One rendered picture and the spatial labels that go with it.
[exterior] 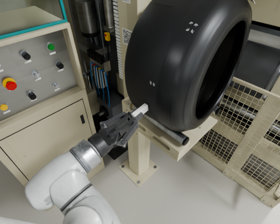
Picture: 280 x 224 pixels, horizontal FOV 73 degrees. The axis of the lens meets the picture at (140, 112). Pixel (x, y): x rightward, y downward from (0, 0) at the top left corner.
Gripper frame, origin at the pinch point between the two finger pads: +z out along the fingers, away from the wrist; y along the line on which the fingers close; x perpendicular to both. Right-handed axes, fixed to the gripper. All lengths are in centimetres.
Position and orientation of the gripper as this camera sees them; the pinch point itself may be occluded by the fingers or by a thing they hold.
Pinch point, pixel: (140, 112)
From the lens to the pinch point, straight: 67.7
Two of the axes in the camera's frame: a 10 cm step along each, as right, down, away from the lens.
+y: -6.9, -5.0, 5.2
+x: 1.0, 6.5, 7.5
